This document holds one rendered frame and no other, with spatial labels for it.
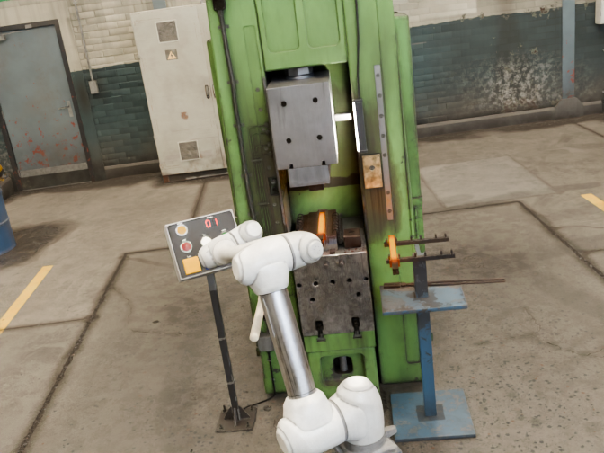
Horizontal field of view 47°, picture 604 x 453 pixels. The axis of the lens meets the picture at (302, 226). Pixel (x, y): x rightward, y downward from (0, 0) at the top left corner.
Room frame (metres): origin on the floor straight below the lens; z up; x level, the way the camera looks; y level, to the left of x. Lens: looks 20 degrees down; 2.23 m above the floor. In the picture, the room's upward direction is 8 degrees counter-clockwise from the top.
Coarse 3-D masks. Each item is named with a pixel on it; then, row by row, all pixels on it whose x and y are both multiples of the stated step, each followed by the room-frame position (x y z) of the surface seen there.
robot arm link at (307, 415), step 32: (256, 256) 2.16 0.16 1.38; (288, 256) 2.19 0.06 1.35; (256, 288) 2.15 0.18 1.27; (288, 320) 2.12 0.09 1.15; (288, 352) 2.08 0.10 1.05; (288, 384) 2.06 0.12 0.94; (288, 416) 2.01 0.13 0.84; (320, 416) 1.99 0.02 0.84; (288, 448) 1.94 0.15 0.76; (320, 448) 1.96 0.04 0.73
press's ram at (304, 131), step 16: (272, 80) 3.56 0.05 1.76; (288, 80) 3.48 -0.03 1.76; (304, 80) 3.41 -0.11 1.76; (320, 80) 3.33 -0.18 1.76; (272, 96) 3.29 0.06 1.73; (288, 96) 3.28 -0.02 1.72; (304, 96) 3.28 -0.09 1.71; (320, 96) 3.27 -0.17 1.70; (272, 112) 3.29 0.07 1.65; (288, 112) 3.29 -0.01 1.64; (304, 112) 3.28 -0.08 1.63; (320, 112) 3.27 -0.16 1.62; (272, 128) 3.29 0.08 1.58; (288, 128) 3.29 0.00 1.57; (304, 128) 3.28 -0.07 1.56; (320, 128) 3.27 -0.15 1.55; (288, 144) 3.29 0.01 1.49; (304, 144) 3.28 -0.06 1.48; (320, 144) 3.27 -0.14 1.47; (336, 144) 3.40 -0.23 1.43; (288, 160) 3.29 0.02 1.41; (304, 160) 3.28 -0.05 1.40; (320, 160) 3.27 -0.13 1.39; (336, 160) 3.27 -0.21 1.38
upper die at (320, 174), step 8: (296, 168) 3.29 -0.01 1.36; (304, 168) 3.28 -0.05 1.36; (312, 168) 3.28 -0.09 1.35; (320, 168) 3.27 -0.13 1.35; (328, 168) 3.28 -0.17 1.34; (296, 176) 3.29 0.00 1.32; (304, 176) 3.28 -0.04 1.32; (312, 176) 3.28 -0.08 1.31; (320, 176) 3.28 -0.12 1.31; (328, 176) 3.27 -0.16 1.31; (296, 184) 3.29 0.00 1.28; (304, 184) 3.28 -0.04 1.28; (312, 184) 3.28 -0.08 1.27
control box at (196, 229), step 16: (176, 224) 3.19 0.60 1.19; (192, 224) 3.21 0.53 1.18; (208, 224) 3.22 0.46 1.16; (224, 224) 3.24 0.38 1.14; (176, 240) 3.15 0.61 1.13; (192, 240) 3.16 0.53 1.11; (176, 256) 3.10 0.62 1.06; (192, 256) 3.12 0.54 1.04; (176, 272) 3.12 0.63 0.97; (208, 272) 3.09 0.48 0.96
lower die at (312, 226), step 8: (304, 216) 3.68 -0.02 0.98; (312, 216) 3.63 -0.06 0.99; (328, 216) 3.59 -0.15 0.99; (336, 216) 3.65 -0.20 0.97; (304, 224) 3.54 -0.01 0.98; (312, 224) 3.50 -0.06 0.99; (328, 224) 3.46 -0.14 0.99; (312, 232) 3.37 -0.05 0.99; (328, 232) 3.34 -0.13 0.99; (336, 232) 3.37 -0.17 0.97; (328, 240) 3.28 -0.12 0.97; (336, 240) 3.27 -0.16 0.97; (328, 248) 3.28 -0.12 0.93; (336, 248) 3.27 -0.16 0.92
